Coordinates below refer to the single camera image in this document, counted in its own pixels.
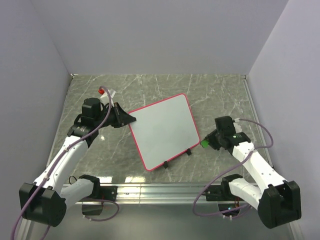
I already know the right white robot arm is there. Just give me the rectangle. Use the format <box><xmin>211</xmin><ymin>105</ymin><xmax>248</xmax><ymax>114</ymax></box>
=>
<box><xmin>205</xmin><ymin>116</ymin><xmax>302</xmax><ymax>229</ymax></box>

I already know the right black whiteboard foot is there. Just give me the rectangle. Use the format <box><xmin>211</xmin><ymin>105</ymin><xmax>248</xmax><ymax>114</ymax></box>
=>
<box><xmin>185</xmin><ymin>148</ymin><xmax>192</xmax><ymax>156</ymax></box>

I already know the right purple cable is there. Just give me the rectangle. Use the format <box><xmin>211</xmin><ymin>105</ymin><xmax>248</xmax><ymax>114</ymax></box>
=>
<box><xmin>192</xmin><ymin>118</ymin><xmax>275</xmax><ymax>217</ymax></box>

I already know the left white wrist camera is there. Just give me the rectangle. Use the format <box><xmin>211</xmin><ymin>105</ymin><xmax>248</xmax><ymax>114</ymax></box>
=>
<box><xmin>98</xmin><ymin>88</ymin><xmax>116</xmax><ymax>105</ymax></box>

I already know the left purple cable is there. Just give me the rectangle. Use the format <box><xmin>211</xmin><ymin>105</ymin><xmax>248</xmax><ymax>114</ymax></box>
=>
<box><xmin>10</xmin><ymin>85</ymin><xmax>120</xmax><ymax>240</ymax></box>

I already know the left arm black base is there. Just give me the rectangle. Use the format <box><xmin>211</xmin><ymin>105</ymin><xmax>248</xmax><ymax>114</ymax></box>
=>
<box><xmin>81</xmin><ymin>185</ymin><xmax>118</xmax><ymax>202</ymax></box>

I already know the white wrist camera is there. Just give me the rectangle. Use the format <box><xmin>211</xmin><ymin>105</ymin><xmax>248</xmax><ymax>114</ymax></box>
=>
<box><xmin>233</xmin><ymin>118</ymin><xmax>243</xmax><ymax>133</ymax></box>
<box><xmin>98</xmin><ymin>88</ymin><xmax>116</xmax><ymax>105</ymax></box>

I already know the purple cable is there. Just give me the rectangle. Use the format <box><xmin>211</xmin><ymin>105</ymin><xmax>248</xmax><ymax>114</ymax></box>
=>
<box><xmin>192</xmin><ymin>118</ymin><xmax>275</xmax><ymax>217</ymax></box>
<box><xmin>10</xmin><ymin>85</ymin><xmax>120</xmax><ymax>240</ymax></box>

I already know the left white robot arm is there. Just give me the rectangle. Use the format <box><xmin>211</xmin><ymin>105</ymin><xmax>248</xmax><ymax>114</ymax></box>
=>
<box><xmin>19</xmin><ymin>97</ymin><xmax>137</xmax><ymax>227</ymax></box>

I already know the aluminium mounting rail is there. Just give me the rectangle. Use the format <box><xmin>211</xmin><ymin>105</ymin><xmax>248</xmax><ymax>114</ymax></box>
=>
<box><xmin>62</xmin><ymin>182</ymin><xmax>263</xmax><ymax>205</ymax></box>

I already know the green whiteboard eraser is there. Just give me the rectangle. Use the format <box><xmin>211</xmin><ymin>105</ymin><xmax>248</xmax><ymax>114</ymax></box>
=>
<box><xmin>200</xmin><ymin>140</ymin><xmax>209</xmax><ymax>148</ymax></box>

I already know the pink-framed whiteboard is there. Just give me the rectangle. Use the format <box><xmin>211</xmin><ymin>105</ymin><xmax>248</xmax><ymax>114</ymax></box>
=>
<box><xmin>129</xmin><ymin>93</ymin><xmax>201</xmax><ymax>172</ymax></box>

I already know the left black whiteboard foot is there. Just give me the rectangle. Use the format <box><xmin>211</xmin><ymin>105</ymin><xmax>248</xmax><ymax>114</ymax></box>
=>
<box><xmin>163</xmin><ymin>161</ymin><xmax>169</xmax><ymax>169</ymax></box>

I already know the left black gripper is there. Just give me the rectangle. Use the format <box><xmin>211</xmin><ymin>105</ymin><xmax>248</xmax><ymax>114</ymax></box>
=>
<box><xmin>94</xmin><ymin>102</ymin><xmax>135</xmax><ymax>129</ymax></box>

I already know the black whiteboard foot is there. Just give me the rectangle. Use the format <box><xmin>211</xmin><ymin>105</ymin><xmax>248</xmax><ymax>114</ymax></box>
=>
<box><xmin>185</xmin><ymin>148</ymin><xmax>192</xmax><ymax>156</ymax></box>
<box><xmin>163</xmin><ymin>161</ymin><xmax>169</xmax><ymax>169</ymax></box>

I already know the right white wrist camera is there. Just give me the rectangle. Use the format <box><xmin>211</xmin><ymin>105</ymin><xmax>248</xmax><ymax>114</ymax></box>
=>
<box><xmin>233</xmin><ymin>118</ymin><xmax>243</xmax><ymax>133</ymax></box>

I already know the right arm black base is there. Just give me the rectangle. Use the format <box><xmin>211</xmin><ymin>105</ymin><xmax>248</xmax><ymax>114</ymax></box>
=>
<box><xmin>201</xmin><ymin>185</ymin><xmax>236</xmax><ymax>202</ymax></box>

